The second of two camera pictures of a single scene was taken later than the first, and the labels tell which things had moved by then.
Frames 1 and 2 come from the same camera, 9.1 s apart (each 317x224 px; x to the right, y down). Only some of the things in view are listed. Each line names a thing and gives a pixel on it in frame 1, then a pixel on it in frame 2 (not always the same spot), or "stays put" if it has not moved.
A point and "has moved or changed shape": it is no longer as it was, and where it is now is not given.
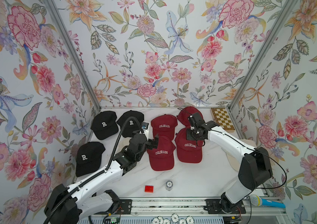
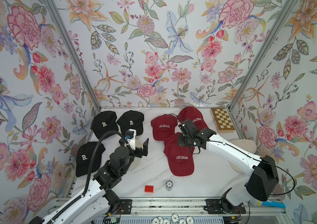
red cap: [164, 125] stays put
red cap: [188, 151] has moved or changed shape
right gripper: [188, 131] to [180, 140]
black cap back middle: [132, 125] stays put
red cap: [184, 113] stays put
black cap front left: [88, 157] stays put
